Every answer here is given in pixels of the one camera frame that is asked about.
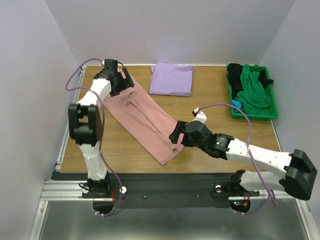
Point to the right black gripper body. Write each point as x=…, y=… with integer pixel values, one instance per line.
x=183, y=135

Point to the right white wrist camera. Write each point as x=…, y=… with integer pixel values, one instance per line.
x=199, y=115

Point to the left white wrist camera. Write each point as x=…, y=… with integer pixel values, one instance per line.
x=109, y=63

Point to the black t shirt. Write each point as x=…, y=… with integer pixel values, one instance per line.
x=234, y=71

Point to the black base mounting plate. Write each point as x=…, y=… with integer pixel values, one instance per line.
x=167, y=190

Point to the blue garment in bin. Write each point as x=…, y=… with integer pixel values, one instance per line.
x=237, y=105

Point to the pink printed t shirt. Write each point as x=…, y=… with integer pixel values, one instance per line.
x=145, y=121

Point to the green plastic bin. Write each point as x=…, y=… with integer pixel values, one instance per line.
x=272, y=110

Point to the purple t shirt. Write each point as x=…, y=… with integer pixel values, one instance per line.
x=171, y=80

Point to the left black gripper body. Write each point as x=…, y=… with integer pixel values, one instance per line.
x=122, y=84

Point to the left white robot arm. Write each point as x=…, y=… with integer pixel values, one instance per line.
x=86, y=120

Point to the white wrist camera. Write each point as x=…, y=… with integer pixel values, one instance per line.
x=109, y=63
x=199, y=115

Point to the right aluminium rail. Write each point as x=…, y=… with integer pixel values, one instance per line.
x=251, y=184

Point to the aluminium rail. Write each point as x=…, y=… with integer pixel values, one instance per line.
x=251, y=184
x=70, y=170

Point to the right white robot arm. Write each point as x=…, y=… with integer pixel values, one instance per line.
x=292, y=173

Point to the green t shirt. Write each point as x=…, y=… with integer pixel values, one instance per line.
x=253, y=97

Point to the left aluminium rail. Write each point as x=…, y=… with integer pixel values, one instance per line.
x=70, y=170

